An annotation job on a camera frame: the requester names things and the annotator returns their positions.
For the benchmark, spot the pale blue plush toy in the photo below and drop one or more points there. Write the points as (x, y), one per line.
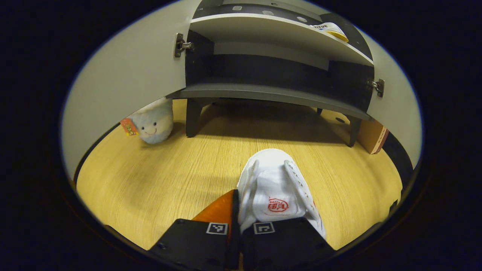
(154, 122)

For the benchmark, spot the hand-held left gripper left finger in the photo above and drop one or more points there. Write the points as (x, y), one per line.
(192, 242)

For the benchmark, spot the white cabinet door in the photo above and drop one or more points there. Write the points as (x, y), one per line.
(399, 109)
(128, 75)

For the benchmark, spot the white shoe with yellow sole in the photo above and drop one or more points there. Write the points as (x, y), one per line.
(271, 177)
(331, 30)

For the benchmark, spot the orange cardboard box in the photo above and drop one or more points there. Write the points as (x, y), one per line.
(371, 135)

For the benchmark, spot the metal door hinge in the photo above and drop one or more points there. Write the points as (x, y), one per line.
(377, 87)
(180, 45)

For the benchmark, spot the white shoe cabinet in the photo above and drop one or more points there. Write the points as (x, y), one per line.
(263, 34)

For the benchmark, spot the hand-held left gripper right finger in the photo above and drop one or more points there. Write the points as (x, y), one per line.
(286, 242)

